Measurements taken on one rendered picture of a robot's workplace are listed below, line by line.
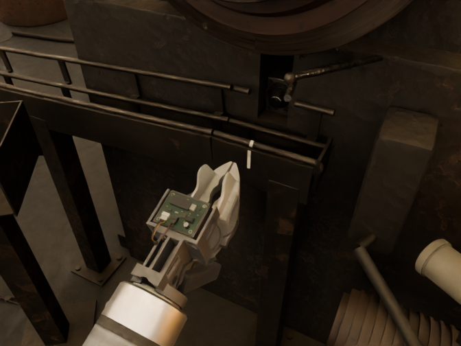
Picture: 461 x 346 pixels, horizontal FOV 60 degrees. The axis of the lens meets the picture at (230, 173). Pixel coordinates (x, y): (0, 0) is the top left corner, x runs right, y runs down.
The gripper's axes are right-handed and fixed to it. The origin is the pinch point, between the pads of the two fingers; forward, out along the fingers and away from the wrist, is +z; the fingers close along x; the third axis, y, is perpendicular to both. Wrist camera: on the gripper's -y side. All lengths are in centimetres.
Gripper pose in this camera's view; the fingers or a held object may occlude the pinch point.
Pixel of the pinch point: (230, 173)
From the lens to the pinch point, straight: 58.4
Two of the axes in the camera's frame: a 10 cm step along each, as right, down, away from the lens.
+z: 4.3, -7.9, 4.4
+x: -8.9, -3.0, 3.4
